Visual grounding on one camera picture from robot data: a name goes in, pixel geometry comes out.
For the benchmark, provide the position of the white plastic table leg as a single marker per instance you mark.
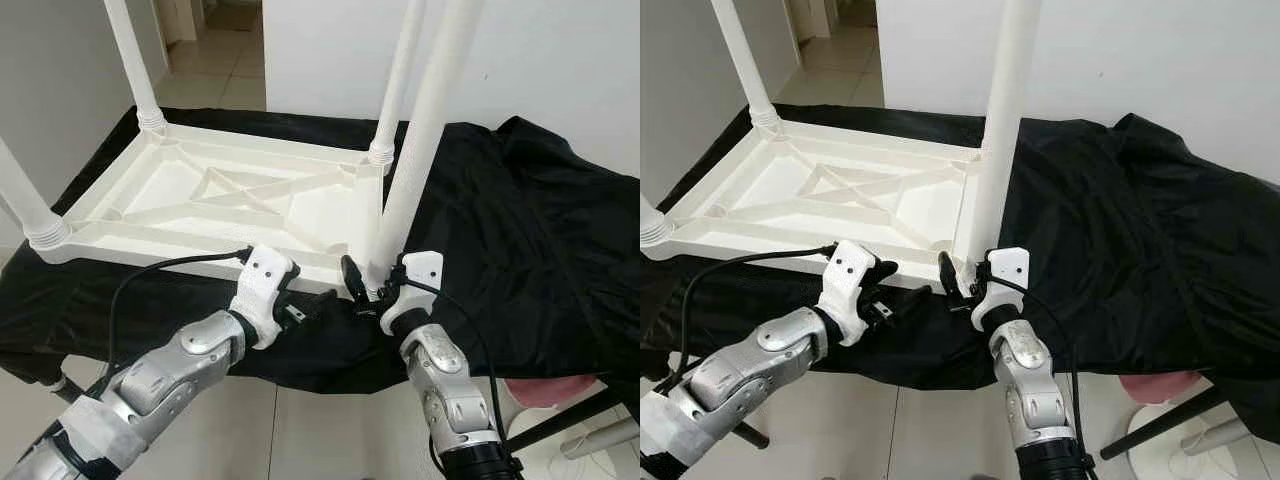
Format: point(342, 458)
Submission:
point(133, 60)
point(1005, 110)
point(400, 70)
point(430, 120)
point(652, 225)
point(30, 210)
point(745, 55)

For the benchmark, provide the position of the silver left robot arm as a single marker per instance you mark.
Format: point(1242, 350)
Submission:
point(150, 385)
point(730, 375)

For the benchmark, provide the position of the black fabric table cover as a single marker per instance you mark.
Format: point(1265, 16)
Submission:
point(1180, 250)
point(550, 250)

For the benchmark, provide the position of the pink plastic stool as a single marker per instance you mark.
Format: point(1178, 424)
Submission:
point(550, 390)
point(1160, 386)

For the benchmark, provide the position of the white plastic children table top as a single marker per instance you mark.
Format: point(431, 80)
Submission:
point(790, 185)
point(180, 190)

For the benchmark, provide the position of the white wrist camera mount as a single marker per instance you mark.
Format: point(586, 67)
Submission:
point(848, 275)
point(420, 272)
point(1008, 268)
point(262, 280)

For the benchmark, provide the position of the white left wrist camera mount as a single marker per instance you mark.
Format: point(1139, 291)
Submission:
point(848, 275)
point(262, 280)

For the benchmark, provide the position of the white metal bar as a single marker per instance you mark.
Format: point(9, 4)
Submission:
point(600, 440)
point(1215, 437)

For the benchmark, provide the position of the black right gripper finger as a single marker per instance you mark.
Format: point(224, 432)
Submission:
point(947, 272)
point(354, 277)

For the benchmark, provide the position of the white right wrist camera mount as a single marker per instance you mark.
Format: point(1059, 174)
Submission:
point(420, 272)
point(1008, 268)

